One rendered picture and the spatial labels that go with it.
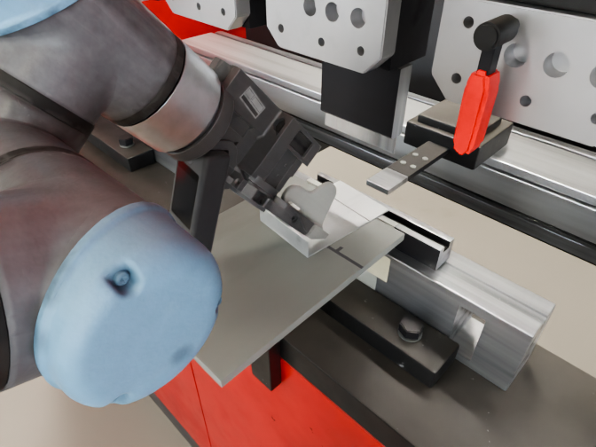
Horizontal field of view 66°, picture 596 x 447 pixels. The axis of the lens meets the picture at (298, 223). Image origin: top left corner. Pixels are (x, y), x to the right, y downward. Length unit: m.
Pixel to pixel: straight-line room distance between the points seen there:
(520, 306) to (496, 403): 0.11
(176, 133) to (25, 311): 0.19
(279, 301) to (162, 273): 0.28
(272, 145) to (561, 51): 0.22
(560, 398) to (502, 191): 0.31
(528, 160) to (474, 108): 0.41
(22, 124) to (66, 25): 0.06
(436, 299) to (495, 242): 1.69
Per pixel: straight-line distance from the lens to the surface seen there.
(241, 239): 0.51
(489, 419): 0.55
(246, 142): 0.40
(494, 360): 0.55
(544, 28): 0.37
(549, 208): 0.74
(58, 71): 0.29
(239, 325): 0.43
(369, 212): 0.55
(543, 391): 0.60
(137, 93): 0.31
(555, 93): 0.37
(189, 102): 0.33
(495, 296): 0.53
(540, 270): 2.15
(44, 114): 0.29
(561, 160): 0.78
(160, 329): 0.18
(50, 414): 1.70
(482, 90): 0.35
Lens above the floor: 1.33
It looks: 38 degrees down
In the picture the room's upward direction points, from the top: straight up
